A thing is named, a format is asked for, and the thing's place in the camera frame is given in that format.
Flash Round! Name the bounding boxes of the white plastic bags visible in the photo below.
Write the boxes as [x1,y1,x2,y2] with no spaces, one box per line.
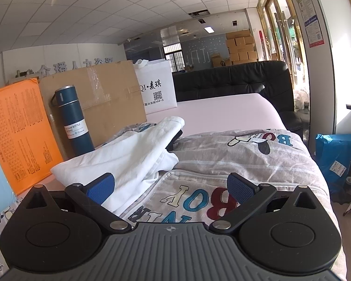
[294,88,311,115]

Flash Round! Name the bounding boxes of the large brown cardboard box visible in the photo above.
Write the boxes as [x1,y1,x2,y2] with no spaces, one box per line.
[38,60,147,161]

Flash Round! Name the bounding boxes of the orange printed board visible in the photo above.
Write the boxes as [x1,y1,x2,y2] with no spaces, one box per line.
[0,77,64,196]

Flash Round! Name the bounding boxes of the grey cartoon printed blanket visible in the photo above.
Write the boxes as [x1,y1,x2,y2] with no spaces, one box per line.
[0,122,347,281]

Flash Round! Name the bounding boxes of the white shirt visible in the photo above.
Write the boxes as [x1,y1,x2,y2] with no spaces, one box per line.
[51,116,185,215]

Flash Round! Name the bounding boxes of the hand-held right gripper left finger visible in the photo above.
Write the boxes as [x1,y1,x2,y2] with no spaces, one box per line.
[16,173,132,235]

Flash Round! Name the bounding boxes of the dark cloth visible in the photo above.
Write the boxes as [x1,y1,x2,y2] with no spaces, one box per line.
[164,129,183,153]

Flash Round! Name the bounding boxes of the pink foam mattress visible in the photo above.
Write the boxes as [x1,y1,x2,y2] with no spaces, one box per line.
[148,93,287,139]

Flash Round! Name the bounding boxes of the stack of cardboard boxes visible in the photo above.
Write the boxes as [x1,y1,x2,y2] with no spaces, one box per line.
[211,30,259,67]

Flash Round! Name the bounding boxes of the dark blue vacuum bottle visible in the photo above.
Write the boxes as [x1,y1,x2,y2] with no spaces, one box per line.
[51,85,95,156]

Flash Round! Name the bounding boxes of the white tote bag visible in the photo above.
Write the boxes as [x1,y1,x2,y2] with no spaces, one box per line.
[134,59,178,115]

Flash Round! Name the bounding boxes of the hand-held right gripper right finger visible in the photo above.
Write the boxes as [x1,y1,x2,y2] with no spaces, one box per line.
[209,174,328,235]

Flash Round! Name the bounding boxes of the black leather sofa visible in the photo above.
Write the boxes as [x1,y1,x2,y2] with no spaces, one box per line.
[172,60,311,141]

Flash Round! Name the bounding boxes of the blue plastic parcel bag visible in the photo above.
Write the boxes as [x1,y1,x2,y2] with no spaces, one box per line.
[315,134,351,195]

